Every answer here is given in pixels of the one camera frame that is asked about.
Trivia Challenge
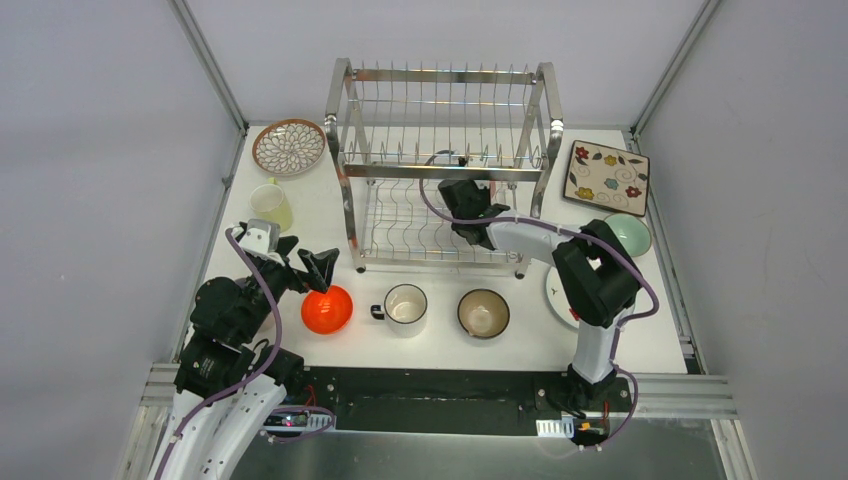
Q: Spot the mint green bowl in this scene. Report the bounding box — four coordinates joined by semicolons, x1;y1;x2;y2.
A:
604;213;653;258

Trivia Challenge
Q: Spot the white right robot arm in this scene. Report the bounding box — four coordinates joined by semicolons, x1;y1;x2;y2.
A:
438;179;642;410

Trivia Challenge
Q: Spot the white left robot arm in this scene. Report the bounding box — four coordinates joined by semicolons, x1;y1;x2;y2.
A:
148;223;339;479

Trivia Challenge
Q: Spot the stainless steel dish rack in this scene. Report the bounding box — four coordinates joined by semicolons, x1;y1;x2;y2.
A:
324;58;564;277

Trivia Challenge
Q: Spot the orange plastic bowl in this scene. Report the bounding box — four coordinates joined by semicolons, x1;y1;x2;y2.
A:
301;285;354;335

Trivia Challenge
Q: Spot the light green mug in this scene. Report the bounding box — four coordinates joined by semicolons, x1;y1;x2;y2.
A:
248;178;293;231

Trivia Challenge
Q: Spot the white ribbed mug black rim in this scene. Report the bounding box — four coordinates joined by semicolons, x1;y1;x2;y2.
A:
370;283;428;338

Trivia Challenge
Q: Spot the beige bowl dark rim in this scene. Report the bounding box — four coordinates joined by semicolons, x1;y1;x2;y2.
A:
457;289;511;340

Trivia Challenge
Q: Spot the brown floral round plate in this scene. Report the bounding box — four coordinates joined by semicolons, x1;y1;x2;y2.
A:
251;119;327;177

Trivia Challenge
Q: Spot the square floral plate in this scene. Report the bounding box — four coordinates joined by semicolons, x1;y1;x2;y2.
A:
562;140;651;217

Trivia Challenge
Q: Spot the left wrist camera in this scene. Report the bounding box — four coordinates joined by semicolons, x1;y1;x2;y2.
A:
238;219;280;258

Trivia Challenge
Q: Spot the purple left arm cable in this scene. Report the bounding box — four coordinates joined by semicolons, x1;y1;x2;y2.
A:
152;227;336;480

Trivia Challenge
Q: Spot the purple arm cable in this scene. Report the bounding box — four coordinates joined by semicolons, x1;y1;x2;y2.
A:
152;227;336;480
418;150;661;458

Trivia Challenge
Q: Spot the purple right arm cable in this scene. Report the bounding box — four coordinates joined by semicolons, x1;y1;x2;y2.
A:
418;150;661;458

